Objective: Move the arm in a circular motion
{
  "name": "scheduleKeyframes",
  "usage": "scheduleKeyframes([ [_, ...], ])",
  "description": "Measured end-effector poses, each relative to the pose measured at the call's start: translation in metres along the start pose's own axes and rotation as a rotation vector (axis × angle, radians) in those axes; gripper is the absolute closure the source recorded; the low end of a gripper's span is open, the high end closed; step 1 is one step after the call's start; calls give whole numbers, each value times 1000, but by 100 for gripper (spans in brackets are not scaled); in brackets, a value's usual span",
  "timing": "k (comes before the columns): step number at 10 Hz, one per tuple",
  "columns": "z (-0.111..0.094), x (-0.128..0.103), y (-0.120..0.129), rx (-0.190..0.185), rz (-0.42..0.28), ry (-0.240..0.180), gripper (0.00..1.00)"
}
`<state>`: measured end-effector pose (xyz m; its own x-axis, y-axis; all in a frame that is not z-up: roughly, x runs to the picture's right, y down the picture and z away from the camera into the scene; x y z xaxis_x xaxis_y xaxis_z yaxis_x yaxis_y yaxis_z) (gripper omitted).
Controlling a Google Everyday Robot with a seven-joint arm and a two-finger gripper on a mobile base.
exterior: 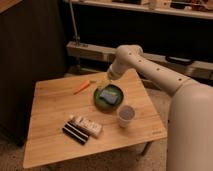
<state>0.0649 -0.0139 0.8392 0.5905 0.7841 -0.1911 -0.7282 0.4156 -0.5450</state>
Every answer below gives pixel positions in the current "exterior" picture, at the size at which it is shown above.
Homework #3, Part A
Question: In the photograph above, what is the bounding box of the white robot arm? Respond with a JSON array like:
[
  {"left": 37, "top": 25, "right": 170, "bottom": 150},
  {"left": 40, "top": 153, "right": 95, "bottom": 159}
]
[{"left": 107, "top": 45, "right": 213, "bottom": 171}]

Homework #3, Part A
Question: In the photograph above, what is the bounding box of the blue sponge block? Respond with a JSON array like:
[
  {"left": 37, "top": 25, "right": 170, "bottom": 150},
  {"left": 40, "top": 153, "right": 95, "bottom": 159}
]
[{"left": 100, "top": 89, "right": 118, "bottom": 104}]

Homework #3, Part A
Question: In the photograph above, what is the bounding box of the orange carrot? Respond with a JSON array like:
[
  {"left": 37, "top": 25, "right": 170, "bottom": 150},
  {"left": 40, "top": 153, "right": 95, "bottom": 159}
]
[{"left": 73, "top": 80, "right": 96, "bottom": 94}]

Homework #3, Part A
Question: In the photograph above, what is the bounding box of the green round plate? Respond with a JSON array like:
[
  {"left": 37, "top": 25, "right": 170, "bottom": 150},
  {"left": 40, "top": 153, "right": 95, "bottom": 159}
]
[{"left": 93, "top": 84, "right": 124, "bottom": 112}]

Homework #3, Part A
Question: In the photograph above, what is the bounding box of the white paper cup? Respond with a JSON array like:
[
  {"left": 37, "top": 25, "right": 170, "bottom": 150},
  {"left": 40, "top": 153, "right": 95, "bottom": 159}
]
[{"left": 117, "top": 105, "right": 135, "bottom": 128}]

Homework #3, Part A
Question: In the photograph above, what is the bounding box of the white snack box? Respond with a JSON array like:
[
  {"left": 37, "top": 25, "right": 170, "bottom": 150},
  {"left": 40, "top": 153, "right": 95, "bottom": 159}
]
[{"left": 70, "top": 115, "right": 103, "bottom": 138}]

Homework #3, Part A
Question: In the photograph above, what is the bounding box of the grey metal pole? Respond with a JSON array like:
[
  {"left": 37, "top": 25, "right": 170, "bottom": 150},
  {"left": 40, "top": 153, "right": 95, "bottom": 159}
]
[{"left": 69, "top": 0, "right": 81, "bottom": 46}]

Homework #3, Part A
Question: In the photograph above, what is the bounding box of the black striped snack box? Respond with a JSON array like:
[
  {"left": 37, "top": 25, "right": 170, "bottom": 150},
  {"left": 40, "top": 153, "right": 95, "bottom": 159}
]
[{"left": 62, "top": 123, "right": 89, "bottom": 145}]

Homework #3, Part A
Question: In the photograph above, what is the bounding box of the long white shelf unit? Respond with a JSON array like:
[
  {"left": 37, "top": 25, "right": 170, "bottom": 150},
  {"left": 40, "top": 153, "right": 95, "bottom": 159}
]
[{"left": 66, "top": 41, "right": 213, "bottom": 80}]

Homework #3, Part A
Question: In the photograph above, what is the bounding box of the upper white shelf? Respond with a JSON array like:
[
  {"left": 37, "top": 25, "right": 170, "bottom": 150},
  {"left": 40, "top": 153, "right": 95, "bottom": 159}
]
[{"left": 63, "top": 0, "right": 213, "bottom": 20}]

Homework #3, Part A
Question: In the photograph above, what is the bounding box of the black handle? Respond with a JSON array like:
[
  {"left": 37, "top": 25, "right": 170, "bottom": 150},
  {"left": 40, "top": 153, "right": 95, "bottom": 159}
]
[{"left": 165, "top": 56, "right": 194, "bottom": 66}]

